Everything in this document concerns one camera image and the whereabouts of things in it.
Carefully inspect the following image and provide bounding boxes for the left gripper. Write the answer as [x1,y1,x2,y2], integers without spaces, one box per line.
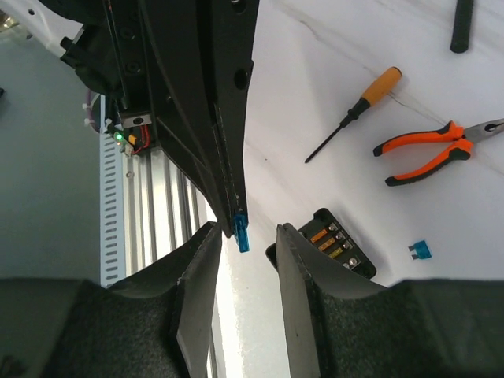
[58,1,259,237]

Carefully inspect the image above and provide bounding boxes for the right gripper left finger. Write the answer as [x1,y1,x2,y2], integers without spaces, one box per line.
[109,221,222,377]

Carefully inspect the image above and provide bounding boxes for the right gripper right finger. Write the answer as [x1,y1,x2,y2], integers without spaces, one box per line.
[276,224,385,377]

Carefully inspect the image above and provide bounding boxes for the black fuse box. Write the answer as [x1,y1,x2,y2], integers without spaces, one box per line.
[265,207,378,280]

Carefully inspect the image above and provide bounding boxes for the blue fuse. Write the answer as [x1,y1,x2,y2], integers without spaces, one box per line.
[408,240,432,260]
[233,213,250,253]

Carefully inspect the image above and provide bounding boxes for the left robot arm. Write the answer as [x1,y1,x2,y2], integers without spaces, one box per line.
[1,0,259,241]

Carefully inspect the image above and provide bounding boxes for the claw hammer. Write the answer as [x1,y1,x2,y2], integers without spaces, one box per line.
[450,0,475,54]

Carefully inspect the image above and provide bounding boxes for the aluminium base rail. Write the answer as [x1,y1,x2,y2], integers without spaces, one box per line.
[123,151,213,377]

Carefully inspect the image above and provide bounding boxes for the white slotted cable duct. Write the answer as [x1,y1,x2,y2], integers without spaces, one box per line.
[98,94,127,288]

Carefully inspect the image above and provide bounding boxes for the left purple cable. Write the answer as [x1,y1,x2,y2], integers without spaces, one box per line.
[81,88,104,133]

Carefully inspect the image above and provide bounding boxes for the orange handled screwdriver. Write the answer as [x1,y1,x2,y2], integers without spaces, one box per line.
[305,66,402,164]

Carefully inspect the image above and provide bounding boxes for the orange handled pliers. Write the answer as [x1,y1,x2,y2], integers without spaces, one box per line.
[372,117,504,188]

